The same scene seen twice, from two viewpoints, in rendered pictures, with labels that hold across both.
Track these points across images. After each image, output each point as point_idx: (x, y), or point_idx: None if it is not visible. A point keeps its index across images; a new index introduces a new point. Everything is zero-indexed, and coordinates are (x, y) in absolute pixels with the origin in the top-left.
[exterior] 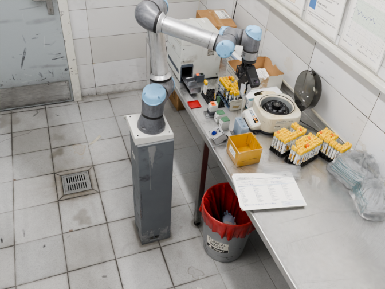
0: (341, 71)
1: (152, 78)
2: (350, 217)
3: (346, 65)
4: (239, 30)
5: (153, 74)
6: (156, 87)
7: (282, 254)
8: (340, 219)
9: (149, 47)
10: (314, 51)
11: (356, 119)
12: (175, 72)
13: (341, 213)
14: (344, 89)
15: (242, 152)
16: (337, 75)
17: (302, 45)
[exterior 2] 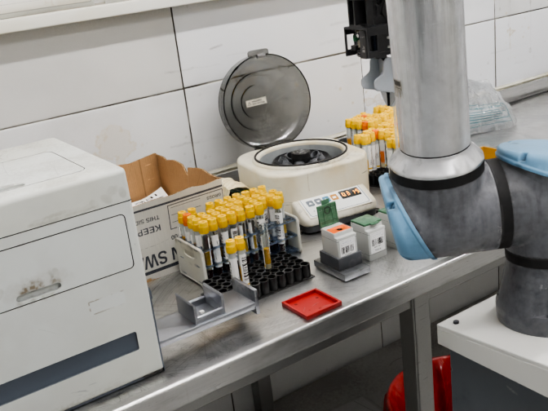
0: (271, 24)
1: (480, 158)
2: (524, 130)
3: (274, 1)
4: None
5: (468, 143)
6: (523, 146)
7: None
8: (541, 133)
9: (459, 26)
10: (181, 45)
11: (343, 72)
12: (95, 388)
13: (525, 134)
14: (293, 48)
15: None
16: (266, 39)
17: (134, 61)
